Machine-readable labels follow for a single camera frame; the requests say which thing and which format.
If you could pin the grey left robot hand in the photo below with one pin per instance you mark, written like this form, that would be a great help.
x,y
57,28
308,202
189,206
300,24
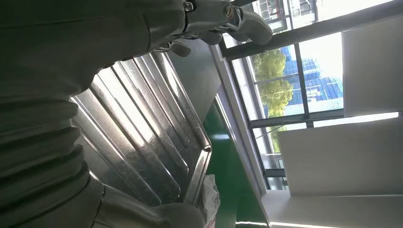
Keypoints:
x,y
78,37

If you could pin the electronic scale with steel tray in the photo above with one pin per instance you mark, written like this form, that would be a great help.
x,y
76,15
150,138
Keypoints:
x,y
141,126

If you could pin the green tree outside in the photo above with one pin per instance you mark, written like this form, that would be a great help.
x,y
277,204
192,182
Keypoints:
x,y
274,91

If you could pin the black framed window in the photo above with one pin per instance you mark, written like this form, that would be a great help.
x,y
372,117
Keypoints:
x,y
283,41

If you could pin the small grey red-printed poly mailer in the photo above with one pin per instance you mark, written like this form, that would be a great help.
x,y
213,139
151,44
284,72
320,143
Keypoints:
x,y
209,198

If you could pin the blue glass building outside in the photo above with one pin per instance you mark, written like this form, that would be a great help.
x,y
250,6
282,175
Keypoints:
x,y
324,85

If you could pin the green belt conveyor with frame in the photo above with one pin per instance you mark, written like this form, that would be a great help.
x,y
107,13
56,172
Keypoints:
x,y
226,176

